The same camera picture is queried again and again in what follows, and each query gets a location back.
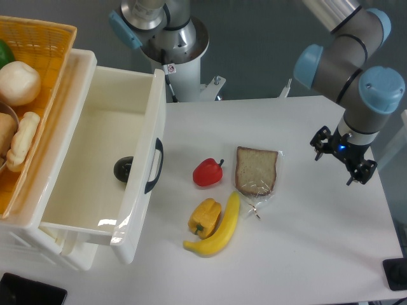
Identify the white drawer cabinet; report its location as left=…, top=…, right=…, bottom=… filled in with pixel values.
left=1, top=49, right=97, bottom=271

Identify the yellow bell pepper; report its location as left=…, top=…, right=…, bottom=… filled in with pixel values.
left=188, top=198, right=222, bottom=239

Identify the dark avocado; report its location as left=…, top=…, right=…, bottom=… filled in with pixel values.
left=113, top=156, right=134, bottom=183

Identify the yellow banana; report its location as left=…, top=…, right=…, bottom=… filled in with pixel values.
left=183, top=192, right=240, bottom=256

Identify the black device bottom right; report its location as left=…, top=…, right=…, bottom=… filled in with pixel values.
left=382, top=258, right=406, bottom=291

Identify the bread slice in plastic bag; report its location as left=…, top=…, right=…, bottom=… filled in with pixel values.
left=235, top=146, right=284, bottom=220

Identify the round white bun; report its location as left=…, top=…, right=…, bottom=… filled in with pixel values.
left=1, top=61, right=41, bottom=106

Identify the long white bread roll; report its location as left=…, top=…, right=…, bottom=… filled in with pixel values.
left=6, top=112, right=40, bottom=172

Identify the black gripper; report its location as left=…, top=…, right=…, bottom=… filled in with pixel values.
left=310, top=126, right=377, bottom=186

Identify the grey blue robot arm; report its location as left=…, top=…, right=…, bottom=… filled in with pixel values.
left=109, top=1, right=405, bottom=184

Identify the red bell pepper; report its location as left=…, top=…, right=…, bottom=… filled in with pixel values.
left=193, top=158, right=224, bottom=187

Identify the brown bread roll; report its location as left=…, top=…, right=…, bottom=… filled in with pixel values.
left=0, top=112, right=18, bottom=158

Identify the black device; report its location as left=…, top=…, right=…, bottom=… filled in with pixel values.
left=1, top=273, right=67, bottom=305
left=382, top=258, right=406, bottom=291

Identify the black device bottom left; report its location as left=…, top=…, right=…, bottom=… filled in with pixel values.
left=1, top=273, right=67, bottom=305

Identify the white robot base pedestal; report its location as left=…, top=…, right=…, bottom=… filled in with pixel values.
left=141, top=17, right=226, bottom=102

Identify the orange plastic basket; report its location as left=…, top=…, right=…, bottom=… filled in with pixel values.
left=0, top=15, right=78, bottom=219

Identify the green pepper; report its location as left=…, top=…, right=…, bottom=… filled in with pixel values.
left=0, top=39, right=15, bottom=69

